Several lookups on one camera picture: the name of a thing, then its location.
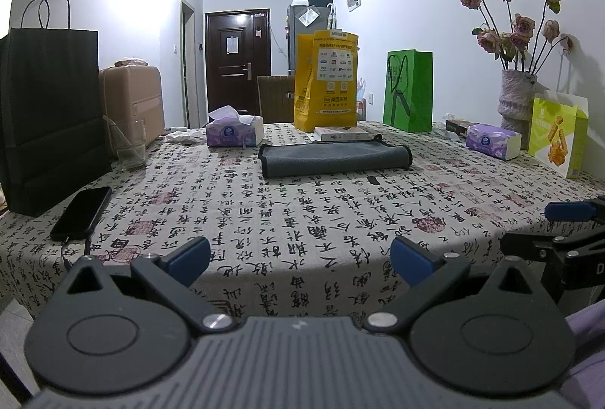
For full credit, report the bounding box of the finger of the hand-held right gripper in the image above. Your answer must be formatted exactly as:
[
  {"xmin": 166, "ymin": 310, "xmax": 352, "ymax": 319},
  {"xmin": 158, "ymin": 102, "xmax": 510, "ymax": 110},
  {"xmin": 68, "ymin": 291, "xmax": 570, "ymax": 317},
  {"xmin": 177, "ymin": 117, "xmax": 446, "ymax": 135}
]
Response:
[
  {"xmin": 543, "ymin": 196, "xmax": 605, "ymax": 224},
  {"xmin": 500, "ymin": 232, "xmax": 583, "ymax": 269}
]

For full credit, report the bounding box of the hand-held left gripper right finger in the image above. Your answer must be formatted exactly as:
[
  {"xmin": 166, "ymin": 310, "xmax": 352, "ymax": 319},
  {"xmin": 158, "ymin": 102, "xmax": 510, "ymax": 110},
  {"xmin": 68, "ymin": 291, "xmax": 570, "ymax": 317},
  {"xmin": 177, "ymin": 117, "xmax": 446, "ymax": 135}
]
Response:
[{"xmin": 363, "ymin": 236, "xmax": 538, "ymax": 335}]

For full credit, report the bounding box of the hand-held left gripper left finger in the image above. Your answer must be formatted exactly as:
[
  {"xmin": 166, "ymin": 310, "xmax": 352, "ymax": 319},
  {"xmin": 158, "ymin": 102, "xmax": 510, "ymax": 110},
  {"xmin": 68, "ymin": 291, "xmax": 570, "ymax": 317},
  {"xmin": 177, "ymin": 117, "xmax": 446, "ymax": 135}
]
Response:
[{"xmin": 61, "ymin": 237, "xmax": 237, "ymax": 335}]

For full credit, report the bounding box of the grey towel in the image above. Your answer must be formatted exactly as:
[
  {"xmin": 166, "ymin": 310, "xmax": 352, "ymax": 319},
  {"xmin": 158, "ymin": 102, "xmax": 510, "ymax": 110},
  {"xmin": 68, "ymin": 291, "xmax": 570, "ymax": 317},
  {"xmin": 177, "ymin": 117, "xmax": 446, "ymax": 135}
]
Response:
[{"xmin": 258, "ymin": 141, "xmax": 413, "ymax": 178}]

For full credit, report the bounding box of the white and lime paper bag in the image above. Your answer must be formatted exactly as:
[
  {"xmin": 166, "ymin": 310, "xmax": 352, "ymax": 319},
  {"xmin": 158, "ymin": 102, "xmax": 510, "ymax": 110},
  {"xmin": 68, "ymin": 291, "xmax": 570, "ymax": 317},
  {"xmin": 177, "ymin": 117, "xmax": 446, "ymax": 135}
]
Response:
[{"xmin": 527, "ymin": 91, "xmax": 589, "ymax": 180}]

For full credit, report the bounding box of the person's purple clothing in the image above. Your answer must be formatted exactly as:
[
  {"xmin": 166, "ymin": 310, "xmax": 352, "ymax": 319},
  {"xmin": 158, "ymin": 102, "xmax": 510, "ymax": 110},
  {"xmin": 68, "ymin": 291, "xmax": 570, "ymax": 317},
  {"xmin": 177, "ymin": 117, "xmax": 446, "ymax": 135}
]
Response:
[{"xmin": 563, "ymin": 308, "xmax": 605, "ymax": 409}]

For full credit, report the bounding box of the purple tissue pack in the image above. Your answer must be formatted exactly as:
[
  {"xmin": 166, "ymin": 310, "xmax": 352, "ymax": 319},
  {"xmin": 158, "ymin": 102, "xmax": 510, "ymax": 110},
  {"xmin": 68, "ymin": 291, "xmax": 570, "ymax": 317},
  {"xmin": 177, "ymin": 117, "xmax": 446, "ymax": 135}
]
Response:
[{"xmin": 465, "ymin": 124, "xmax": 523, "ymax": 161}]

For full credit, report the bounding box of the printed tablecloth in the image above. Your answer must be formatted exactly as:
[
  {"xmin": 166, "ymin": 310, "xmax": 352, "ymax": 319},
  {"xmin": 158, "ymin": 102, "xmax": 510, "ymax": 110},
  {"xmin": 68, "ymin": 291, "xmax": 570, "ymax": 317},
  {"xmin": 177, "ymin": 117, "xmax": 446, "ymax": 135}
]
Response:
[{"xmin": 0, "ymin": 121, "xmax": 605, "ymax": 325}]

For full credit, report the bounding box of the black smartphone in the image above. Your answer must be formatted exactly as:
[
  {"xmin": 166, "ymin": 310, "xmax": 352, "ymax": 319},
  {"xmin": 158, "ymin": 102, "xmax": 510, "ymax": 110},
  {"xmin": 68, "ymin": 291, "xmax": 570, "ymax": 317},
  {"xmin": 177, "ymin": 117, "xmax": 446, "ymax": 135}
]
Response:
[{"xmin": 50, "ymin": 186, "xmax": 113, "ymax": 242}]

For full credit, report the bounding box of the grey textured vase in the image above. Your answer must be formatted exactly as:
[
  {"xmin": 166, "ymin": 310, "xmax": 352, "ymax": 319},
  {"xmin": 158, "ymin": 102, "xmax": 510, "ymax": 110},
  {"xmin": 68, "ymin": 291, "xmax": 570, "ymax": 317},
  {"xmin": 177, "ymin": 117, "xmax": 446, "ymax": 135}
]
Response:
[{"xmin": 496, "ymin": 69, "xmax": 540, "ymax": 150}]

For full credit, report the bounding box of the crumpled white tissue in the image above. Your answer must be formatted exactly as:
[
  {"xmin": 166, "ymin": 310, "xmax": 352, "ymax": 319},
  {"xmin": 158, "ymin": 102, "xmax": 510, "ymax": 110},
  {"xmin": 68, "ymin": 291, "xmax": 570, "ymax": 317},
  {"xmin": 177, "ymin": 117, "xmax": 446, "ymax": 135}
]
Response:
[{"xmin": 164, "ymin": 129, "xmax": 209, "ymax": 146}]

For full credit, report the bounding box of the clear glass cup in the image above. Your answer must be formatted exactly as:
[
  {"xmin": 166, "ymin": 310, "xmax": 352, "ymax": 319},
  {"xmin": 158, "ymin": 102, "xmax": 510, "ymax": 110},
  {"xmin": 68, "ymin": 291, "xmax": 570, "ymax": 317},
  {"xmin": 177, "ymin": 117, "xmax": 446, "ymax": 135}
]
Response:
[{"xmin": 103, "ymin": 115, "xmax": 148, "ymax": 172}]

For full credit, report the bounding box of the purple tissue box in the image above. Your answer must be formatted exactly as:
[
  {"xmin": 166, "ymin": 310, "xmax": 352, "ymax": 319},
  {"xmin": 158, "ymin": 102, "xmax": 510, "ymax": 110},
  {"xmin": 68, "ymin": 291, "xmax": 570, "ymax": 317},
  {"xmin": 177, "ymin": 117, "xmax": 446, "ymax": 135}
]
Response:
[{"xmin": 205, "ymin": 105, "xmax": 265, "ymax": 148}]

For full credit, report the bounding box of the dark flat box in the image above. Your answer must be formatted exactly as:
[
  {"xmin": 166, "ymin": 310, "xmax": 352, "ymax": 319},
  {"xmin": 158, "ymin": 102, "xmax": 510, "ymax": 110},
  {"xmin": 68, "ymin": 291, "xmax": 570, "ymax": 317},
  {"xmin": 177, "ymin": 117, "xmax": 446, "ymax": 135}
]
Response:
[{"xmin": 445, "ymin": 118, "xmax": 480, "ymax": 139}]

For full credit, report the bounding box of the flat white box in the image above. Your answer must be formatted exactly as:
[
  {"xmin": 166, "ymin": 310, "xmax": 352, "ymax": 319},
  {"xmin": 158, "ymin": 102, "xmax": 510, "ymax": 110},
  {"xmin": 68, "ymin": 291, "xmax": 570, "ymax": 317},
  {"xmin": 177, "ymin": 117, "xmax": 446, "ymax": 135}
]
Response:
[{"xmin": 314, "ymin": 126, "xmax": 383, "ymax": 143}]

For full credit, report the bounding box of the green paper bag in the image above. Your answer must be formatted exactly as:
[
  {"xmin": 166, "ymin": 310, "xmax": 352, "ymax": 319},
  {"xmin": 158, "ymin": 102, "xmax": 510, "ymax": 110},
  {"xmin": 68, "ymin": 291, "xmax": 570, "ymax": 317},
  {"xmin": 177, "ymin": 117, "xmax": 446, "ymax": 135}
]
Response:
[{"xmin": 382, "ymin": 50, "xmax": 434, "ymax": 133}]

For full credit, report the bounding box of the beige suitcase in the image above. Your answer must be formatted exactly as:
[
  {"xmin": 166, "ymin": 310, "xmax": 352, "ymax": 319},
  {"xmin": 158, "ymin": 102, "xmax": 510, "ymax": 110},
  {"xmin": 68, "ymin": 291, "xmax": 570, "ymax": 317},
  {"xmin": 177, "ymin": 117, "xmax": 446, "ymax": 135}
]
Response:
[{"xmin": 98, "ymin": 57, "xmax": 166, "ymax": 155}]

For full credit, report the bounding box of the clear plastic bag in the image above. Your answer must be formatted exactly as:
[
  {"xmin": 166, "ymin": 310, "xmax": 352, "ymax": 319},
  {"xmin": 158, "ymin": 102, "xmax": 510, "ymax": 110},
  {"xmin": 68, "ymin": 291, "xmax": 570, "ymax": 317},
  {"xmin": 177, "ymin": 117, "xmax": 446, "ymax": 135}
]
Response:
[{"xmin": 355, "ymin": 77, "xmax": 368, "ymax": 121}]

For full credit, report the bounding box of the yellow paper bag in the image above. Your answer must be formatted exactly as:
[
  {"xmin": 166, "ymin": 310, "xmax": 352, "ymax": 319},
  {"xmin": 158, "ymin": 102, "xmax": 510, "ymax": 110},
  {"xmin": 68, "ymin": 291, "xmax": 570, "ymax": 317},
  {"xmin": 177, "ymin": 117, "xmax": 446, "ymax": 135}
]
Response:
[{"xmin": 294, "ymin": 29, "xmax": 359, "ymax": 132}]

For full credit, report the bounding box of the dried rose bouquet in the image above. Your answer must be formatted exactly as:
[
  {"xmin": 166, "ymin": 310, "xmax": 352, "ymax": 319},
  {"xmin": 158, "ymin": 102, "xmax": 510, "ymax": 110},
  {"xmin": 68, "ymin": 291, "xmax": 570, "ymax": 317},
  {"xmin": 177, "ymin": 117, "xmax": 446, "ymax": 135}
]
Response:
[{"xmin": 459, "ymin": 0, "xmax": 575, "ymax": 73}]

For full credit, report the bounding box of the black paper bag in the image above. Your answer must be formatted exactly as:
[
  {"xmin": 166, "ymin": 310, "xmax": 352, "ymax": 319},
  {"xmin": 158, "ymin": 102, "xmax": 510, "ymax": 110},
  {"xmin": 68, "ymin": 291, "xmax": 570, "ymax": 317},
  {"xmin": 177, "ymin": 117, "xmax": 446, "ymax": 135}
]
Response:
[{"xmin": 0, "ymin": 0, "xmax": 113, "ymax": 217}]

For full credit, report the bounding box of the dark brown door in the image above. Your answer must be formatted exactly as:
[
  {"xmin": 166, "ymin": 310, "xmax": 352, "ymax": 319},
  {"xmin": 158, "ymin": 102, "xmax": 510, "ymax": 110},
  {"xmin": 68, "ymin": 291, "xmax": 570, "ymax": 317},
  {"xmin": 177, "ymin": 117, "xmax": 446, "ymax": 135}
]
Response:
[{"xmin": 205, "ymin": 9, "xmax": 272, "ymax": 119}]

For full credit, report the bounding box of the grey refrigerator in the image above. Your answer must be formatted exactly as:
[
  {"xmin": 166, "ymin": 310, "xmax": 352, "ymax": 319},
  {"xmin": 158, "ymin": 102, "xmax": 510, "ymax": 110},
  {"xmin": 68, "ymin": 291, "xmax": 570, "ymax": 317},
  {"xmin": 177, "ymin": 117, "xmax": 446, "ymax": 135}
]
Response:
[{"xmin": 286, "ymin": 0, "xmax": 334, "ymax": 77}]

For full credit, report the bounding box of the black charging cable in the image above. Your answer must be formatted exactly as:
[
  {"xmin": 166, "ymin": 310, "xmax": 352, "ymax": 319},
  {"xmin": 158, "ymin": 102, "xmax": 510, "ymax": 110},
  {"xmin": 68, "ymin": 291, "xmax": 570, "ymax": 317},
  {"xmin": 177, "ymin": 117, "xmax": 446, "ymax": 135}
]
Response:
[{"xmin": 59, "ymin": 235, "xmax": 95, "ymax": 274}]

